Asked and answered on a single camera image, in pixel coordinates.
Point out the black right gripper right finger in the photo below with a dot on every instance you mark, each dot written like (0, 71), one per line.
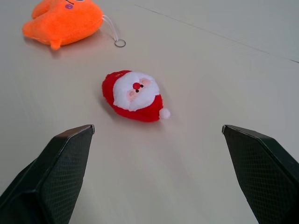
(264, 175)

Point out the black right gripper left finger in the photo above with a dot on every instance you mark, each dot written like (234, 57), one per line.
(53, 177)

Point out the orange plush toy with ring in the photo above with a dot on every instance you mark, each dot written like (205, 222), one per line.
(64, 22)

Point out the red Santa plush toy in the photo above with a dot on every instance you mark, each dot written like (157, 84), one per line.
(136, 96)

